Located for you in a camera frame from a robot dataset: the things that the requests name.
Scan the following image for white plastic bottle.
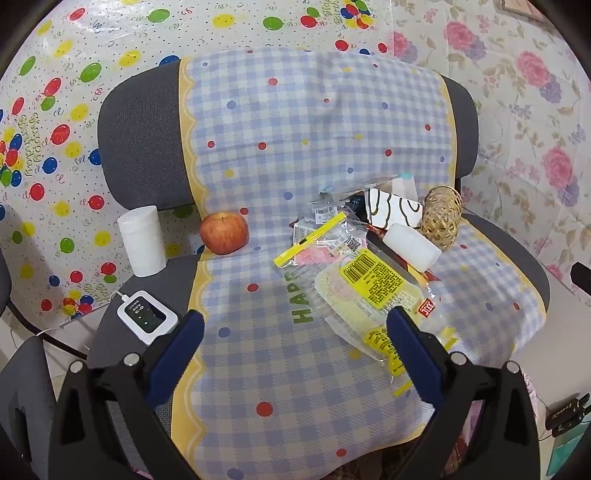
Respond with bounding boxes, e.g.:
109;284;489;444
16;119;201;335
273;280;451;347
383;223;443;273

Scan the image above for dark blue snack packet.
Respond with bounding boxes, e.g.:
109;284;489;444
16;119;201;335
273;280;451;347
344;196;370;222

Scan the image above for woven bamboo basket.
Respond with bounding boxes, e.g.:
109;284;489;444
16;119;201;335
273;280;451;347
419;185;463;252

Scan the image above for blue checkered dotted cloth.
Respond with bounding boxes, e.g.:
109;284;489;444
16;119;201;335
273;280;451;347
168;46;543;480

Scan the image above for white paper cup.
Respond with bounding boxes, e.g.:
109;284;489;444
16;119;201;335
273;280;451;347
117;206;167;278

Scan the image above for clear wrapper with barcode sticker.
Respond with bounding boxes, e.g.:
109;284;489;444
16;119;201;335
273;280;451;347
314;194;352;224

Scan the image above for balloon print wall sheet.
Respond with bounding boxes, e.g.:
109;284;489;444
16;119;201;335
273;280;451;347
0;0;393;333

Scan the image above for white digital timer device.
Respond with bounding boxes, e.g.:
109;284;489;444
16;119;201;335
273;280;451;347
117;291;178;345

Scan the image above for floral print wall sheet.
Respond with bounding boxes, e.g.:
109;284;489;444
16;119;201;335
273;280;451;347
388;0;591;296

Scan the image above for clear zip bag yellow strip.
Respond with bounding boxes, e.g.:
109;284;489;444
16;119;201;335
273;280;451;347
273;212;370;268

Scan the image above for black wireless microphone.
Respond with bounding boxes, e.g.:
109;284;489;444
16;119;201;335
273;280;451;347
545;397;587;437

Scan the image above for red apple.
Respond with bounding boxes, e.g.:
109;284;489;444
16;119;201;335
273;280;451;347
200;211;250;254

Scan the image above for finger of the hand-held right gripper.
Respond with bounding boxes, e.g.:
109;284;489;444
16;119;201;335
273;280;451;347
571;262;591;294

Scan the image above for white charging cable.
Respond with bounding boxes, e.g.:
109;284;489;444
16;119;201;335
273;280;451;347
39;290;132;335

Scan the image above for teal paper box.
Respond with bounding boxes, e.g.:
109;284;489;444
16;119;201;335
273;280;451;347
547;434;583;477

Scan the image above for grey office chair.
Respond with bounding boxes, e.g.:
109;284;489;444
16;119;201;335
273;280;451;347
88;58;552;480

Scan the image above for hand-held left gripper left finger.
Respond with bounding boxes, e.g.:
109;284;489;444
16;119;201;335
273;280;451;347
48;310;206;480

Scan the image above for white packet with brown lines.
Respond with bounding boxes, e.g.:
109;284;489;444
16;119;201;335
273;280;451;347
365;187;424;229

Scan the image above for white box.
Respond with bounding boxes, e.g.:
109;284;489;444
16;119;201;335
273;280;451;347
392;173;419;200

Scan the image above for clear packet with yellow label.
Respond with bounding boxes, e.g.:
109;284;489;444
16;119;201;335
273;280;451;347
314;247;458;384

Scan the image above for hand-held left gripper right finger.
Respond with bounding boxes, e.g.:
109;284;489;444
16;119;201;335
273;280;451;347
385;305;541;480

